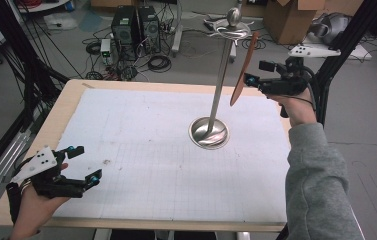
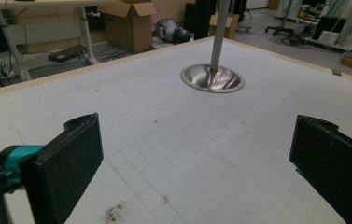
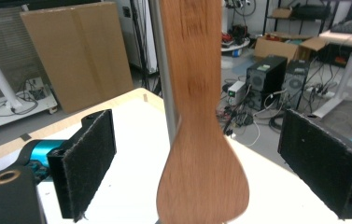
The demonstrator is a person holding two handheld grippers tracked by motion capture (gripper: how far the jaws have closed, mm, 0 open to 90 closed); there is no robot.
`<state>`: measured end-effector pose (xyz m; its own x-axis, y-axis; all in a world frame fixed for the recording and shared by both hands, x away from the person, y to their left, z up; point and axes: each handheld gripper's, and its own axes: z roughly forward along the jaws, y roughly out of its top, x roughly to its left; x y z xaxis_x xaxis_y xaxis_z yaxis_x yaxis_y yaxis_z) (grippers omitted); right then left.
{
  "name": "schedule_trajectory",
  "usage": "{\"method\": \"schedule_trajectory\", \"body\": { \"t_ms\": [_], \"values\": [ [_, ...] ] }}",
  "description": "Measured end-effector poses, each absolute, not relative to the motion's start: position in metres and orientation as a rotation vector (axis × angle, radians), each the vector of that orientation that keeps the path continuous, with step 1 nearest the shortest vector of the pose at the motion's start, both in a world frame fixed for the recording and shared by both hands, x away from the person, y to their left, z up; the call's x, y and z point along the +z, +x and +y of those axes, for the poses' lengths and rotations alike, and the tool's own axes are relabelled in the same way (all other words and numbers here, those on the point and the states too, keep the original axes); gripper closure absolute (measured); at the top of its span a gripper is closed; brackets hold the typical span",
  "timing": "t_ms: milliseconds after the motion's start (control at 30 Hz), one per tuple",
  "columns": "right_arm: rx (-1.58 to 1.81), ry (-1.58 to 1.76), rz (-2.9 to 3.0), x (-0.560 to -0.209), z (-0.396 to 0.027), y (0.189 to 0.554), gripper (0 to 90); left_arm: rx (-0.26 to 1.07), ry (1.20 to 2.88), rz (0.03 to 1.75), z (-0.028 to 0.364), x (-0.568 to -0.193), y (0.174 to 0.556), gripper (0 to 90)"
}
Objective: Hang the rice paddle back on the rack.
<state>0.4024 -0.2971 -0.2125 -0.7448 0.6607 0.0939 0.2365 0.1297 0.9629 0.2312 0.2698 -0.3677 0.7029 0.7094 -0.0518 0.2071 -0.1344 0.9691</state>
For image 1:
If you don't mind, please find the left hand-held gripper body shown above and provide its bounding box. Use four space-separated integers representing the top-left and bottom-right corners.
9 145 89 199

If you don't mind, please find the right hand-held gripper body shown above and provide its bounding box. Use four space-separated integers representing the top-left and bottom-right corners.
257 44 342 119

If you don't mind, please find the wooden rice spatula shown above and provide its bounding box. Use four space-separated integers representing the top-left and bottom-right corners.
229 30 260 108

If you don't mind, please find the metal utensil stand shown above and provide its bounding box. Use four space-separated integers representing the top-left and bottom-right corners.
188 7 255 150

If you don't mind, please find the person's right hand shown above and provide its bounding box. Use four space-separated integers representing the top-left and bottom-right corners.
267 88 319 128

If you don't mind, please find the person's left hand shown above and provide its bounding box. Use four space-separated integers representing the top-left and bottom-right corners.
9 162 71 240

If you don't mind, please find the cardboard box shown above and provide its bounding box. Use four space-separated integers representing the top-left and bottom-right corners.
263 0 327 45

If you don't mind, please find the white grid mat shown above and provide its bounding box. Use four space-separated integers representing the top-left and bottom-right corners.
52 88 292 224

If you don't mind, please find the grey bag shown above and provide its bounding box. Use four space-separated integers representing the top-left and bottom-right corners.
309 12 352 46

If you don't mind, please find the white flat board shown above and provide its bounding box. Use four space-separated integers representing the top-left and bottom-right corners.
301 34 373 62

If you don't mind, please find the small grey power supply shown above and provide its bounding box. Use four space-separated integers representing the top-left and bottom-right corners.
100 38 114 66

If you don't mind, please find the black computer tower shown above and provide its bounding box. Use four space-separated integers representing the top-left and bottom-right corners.
138 5 162 55
110 5 141 62

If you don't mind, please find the coiled black cable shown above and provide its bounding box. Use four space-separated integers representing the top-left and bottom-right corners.
241 37 267 51
147 54 173 74
85 41 102 56

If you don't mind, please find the metal bracelet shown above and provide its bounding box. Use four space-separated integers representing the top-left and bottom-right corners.
19 178 34 197

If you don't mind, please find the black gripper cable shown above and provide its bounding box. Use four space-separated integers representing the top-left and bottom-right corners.
295 64 319 113

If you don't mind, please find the black wrist strap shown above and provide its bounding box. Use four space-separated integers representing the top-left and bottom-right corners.
5 181 24 225

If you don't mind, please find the black metal frame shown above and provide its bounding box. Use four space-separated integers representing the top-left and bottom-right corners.
0 0 71 189
289 0 377 129

